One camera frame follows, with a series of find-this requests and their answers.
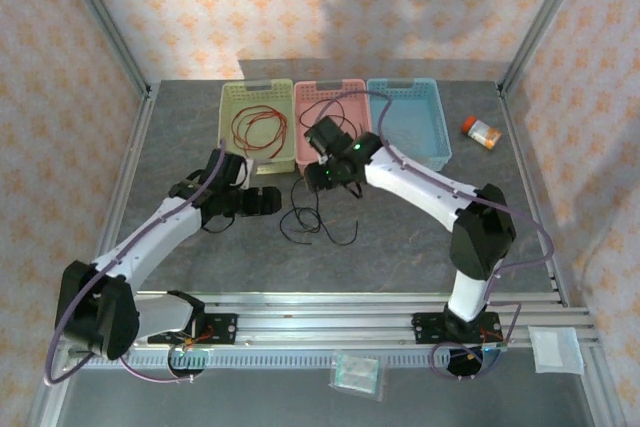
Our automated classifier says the black cable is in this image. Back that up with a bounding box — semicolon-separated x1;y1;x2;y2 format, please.
298;100;369;136
278;175;361;248

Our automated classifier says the red cable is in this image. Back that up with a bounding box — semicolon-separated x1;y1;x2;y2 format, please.
231;104;290;159

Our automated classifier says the pink perforated plastic basket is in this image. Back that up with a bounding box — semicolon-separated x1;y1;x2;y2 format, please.
293;79;374;179

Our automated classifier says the green perforated plastic basket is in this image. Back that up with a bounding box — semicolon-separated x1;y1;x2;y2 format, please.
217;78;296;176

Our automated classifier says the blue perforated plastic basket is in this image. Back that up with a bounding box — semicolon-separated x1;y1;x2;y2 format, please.
366;77;454;173

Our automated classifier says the orange-lidded clear jar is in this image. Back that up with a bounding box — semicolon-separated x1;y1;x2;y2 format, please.
459;115;503;150

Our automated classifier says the clear bag with green contents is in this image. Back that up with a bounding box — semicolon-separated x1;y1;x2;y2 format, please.
328;350;387;402

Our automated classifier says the white plastic pouch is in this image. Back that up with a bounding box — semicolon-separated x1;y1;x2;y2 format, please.
528;325;586;376

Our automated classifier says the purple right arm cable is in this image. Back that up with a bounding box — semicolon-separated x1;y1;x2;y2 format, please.
315;89;556;382

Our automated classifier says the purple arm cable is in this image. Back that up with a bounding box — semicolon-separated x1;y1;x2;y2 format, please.
43;144;227;387
315;89;556;382

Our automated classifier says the aluminium side rail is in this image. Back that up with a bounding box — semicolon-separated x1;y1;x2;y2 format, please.
27;89;159;427
497;86;629;427

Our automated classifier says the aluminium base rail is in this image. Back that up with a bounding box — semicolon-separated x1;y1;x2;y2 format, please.
57;290;600;351

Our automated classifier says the grey slotted cable duct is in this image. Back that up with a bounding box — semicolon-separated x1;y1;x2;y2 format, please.
67;349;504;369

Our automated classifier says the aluminium corner post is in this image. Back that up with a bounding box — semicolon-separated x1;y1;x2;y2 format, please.
497;0;596;98
53;0;154;98

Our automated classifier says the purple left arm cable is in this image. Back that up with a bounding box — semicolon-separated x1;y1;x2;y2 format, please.
43;144;227;387

